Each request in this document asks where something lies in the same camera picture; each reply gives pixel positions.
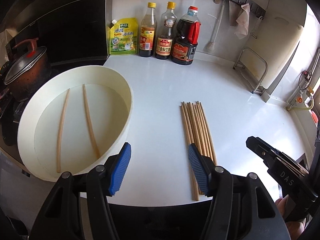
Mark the dark vinegar bottle orange label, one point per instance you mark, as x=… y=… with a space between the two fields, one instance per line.
x=147 y=42

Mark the black stove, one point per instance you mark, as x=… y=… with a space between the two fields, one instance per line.
x=10 y=130

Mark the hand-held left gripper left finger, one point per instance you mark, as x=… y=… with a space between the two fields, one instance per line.
x=121 y=167

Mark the yellow seasoning pouch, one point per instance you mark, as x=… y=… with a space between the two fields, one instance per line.
x=123 y=40

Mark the white wall switch box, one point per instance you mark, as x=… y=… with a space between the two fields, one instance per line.
x=307 y=77

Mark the beige hanging cloth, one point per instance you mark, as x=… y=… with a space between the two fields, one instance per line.
x=241 y=22

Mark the metal cutting board rack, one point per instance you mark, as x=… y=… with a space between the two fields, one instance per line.
x=263 y=96

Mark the large soy sauce jug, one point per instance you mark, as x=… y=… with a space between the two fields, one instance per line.
x=183 y=50

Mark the white bottle brush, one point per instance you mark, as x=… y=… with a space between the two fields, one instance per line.
x=211 y=46

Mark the brown cooking pot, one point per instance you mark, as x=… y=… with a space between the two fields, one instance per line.
x=32 y=80

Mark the range hood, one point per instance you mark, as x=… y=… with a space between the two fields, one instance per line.
x=62 y=7

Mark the person's right hand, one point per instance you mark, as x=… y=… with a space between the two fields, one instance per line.
x=280 y=206

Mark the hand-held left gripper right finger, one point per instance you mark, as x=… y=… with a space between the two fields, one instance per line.
x=197 y=170

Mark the white cutting board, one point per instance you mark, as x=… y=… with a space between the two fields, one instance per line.
x=280 y=55

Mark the clear soy sauce bottle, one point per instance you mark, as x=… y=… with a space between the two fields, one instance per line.
x=164 y=45

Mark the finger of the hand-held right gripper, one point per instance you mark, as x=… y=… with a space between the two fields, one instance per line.
x=257 y=147

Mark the white round basin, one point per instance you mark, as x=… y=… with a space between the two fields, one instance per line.
x=75 y=130

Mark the wooden chopstick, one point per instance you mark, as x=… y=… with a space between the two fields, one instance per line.
x=61 y=130
x=89 y=125

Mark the bundle of wooden chopsticks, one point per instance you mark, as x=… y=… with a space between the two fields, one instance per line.
x=197 y=130

